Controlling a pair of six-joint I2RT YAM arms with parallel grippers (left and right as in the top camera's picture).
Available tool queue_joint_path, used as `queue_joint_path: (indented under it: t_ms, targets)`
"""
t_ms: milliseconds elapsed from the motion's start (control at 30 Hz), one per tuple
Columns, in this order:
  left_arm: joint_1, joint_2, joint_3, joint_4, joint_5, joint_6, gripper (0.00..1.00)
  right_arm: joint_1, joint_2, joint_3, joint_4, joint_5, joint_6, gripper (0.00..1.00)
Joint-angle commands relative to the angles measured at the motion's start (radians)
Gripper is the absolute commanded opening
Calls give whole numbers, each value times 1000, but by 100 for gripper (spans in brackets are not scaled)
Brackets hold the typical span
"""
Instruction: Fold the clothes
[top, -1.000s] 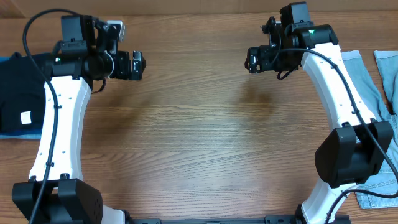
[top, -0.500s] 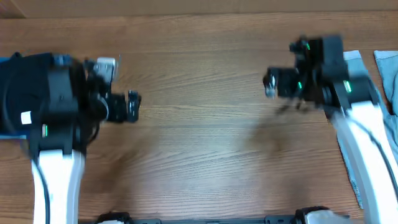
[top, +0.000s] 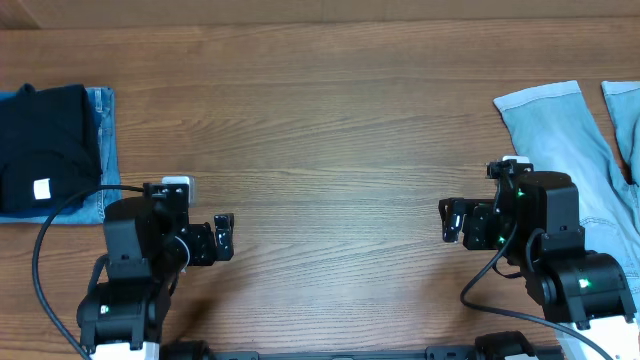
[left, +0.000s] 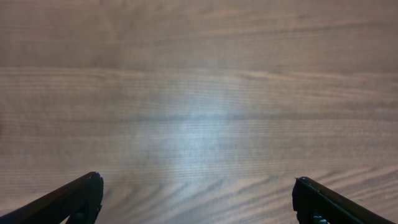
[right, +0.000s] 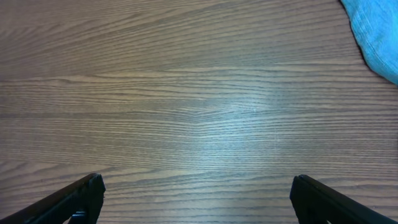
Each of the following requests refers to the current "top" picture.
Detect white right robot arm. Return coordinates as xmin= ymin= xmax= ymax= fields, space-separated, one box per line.
xmin=438 ymin=165 xmax=639 ymax=359

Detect folded light blue jeans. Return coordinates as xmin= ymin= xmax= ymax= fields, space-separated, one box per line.
xmin=0 ymin=86 xmax=123 ymax=226

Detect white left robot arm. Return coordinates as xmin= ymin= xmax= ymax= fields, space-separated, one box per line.
xmin=77 ymin=197 xmax=235 ymax=360

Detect brown cardboard wall panel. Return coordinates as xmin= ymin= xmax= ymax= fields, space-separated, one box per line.
xmin=1 ymin=0 xmax=639 ymax=29

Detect black t-shirt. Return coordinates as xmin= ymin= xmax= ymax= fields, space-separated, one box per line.
xmin=0 ymin=82 xmax=104 ymax=214

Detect light blue jeans, right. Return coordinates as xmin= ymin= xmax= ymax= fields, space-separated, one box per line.
xmin=494 ymin=80 xmax=639 ymax=303

